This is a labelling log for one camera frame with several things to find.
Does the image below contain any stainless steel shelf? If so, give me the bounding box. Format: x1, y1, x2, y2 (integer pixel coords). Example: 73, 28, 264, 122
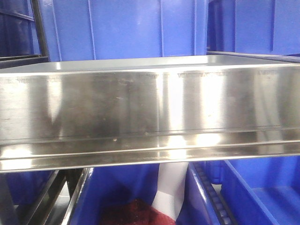
0, 53, 300, 173

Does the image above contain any blue bin lower centre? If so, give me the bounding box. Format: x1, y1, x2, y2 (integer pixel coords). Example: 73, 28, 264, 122
69, 163, 179, 225

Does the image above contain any blue bin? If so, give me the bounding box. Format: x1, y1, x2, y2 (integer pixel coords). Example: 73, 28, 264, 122
176, 156, 300, 225
69, 163, 179, 225

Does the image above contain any dark red foam pad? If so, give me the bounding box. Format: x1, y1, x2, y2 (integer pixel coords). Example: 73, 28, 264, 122
99, 199, 176, 225

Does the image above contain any blue crate upper centre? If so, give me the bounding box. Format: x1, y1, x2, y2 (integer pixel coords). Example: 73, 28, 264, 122
39, 0, 208, 61

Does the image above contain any blue crate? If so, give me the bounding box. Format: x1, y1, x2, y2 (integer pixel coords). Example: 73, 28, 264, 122
39, 0, 208, 61
0, 0, 40, 57
207, 0, 300, 55

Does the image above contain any blue bin lower right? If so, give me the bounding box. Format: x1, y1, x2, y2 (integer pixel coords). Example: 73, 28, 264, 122
176, 156, 300, 225

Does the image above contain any blue crate upper right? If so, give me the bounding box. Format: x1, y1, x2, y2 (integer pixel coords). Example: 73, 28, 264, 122
207, 0, 300, 55

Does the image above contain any blue crate upper left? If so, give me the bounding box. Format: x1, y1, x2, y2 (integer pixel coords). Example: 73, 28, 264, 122
0, 0, 40, 57

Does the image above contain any black shelf upright post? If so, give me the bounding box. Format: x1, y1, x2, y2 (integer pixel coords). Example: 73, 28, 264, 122
31, 0, 50, 62

